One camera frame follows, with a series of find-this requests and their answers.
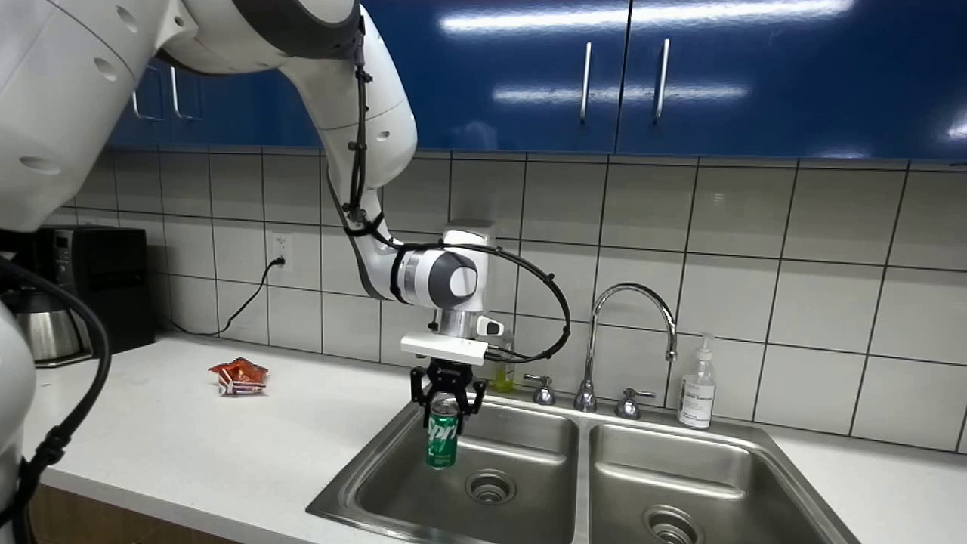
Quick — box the chrome faucet knob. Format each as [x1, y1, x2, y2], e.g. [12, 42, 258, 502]
[522, 372, 558, 407]
[615, 387, 654, 422]

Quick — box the thick black base cable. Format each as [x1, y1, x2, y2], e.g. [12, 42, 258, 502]
[0, 254, 114, 544]

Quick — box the chrome gooseneck faucet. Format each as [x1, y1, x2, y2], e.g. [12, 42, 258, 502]
[571, 280, 680, 414]

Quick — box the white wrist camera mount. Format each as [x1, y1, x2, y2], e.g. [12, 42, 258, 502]
[398, 333, 505, 369]

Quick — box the black power cord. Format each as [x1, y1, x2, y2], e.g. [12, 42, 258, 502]
[214, 254, 291, 341]

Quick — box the wooden base cabinet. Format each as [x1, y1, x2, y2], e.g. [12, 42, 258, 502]
[26, 486, 236, 544]

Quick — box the white wall outlet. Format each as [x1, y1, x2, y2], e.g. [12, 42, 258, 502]
[262, 229, 297, 269]

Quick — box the coffee carafe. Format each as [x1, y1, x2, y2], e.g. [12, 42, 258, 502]
[9, 286, 97, 369]

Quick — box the blue upper cabinet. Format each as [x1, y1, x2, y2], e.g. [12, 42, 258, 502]
[102, 0, 967, 167]

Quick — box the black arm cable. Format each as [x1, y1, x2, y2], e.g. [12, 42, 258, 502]
[335, 55, 574, 369]

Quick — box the stainless steel double sink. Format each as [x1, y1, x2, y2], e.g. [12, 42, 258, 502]
[306, 378, 861, 544]

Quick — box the green dish soap bottle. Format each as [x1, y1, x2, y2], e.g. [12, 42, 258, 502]
[490, 345, 521, 395]

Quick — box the clear soap pump bottle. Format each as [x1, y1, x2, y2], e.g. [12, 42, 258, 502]
[677, 336, 719, 432]

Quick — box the orange snack bag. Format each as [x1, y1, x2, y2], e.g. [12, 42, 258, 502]
[208, 354, 273, 400]

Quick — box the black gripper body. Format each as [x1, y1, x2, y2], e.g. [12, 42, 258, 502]
[418, 355, 477, 400]

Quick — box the green soda can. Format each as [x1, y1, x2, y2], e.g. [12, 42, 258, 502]
[424, 388, 467, 473]

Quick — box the sink drain strainer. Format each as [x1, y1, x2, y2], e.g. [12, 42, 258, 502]
[641, 502, 703, 544]
[463, 469, 516, 509]

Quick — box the black coffee maker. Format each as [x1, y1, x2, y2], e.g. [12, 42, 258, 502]
[0, 222, 158, 369]

